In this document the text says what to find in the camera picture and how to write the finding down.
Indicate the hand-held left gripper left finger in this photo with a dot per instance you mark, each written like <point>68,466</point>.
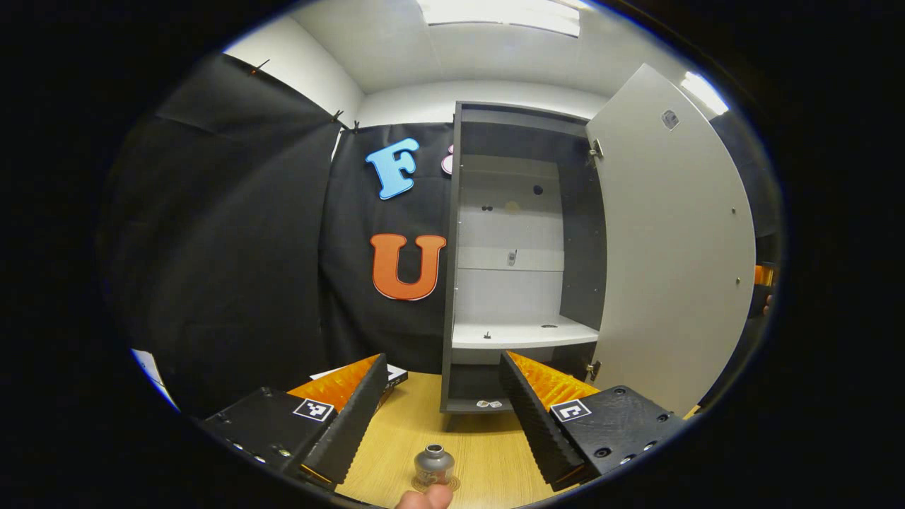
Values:
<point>353,424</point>

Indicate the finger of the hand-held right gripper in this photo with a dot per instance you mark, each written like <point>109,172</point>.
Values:
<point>763,276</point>

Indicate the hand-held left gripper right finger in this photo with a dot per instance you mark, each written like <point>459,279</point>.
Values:
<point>537,424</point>

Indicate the silver bottle with pink label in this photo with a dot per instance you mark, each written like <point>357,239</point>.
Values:
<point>434,463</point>

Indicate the beige cabinet door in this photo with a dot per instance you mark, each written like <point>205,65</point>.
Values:
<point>672,268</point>

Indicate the round brown coaster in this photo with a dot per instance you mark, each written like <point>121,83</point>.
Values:
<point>454,483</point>

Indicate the dark grey cabinet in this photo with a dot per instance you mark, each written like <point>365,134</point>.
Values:
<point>583,240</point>

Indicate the metal door hinge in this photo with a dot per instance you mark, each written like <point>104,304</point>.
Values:
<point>594,370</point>
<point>596,149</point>

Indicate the white cover book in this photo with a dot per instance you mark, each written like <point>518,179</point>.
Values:
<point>396,373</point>

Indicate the small ceiling light panel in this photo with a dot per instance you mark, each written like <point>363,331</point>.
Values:
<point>704,92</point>

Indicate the white sheet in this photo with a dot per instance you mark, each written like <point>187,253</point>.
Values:
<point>152,378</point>

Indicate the black backdrop cloth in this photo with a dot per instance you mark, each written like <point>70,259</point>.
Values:
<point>226,247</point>

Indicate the long ceiling light panel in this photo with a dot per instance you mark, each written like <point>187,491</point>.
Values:
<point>498,15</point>

